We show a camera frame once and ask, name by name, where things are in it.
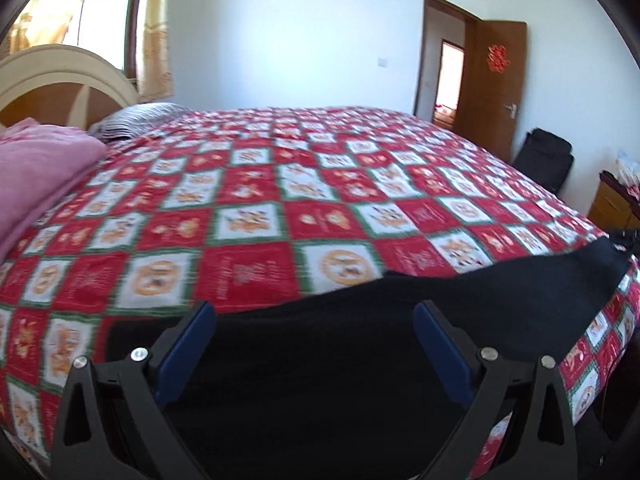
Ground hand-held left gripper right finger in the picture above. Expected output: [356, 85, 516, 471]
[412, 300, 588, 480]

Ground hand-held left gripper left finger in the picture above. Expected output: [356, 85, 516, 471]
[50, 301, 218, 480]

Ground black pants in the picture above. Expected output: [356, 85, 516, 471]
[102, 237, 632, 480]

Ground red checkered printed blanket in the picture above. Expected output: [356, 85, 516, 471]
[0, 105, 640, 480]

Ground black bag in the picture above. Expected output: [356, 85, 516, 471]
[512, 128, 574, 193]

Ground wooden cabinet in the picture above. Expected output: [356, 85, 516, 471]
[587, 170, 640, 233]

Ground pink blanket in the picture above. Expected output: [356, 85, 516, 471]
[0, 117, 108, 261]

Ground grey striped pillow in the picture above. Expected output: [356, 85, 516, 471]
[89, 102, 193, 141]

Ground brown wooden door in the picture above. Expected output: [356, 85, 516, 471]
[467, 19, 528, 163]

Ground clutter of packets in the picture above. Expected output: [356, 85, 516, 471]
[612, 152, 640, 191]

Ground red door decoration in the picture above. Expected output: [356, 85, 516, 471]
[486, 45, 508, 73]

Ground cream wooden headboard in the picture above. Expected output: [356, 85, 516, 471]
[0, 44, 141, 131]

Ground yellow patterned curtain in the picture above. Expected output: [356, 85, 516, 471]
[136, 0, 176, 101]

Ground window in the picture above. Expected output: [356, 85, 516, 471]
[7, 0, 146, 81]

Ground brown door frame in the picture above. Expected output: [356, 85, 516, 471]
[414, 0, 483, 126]

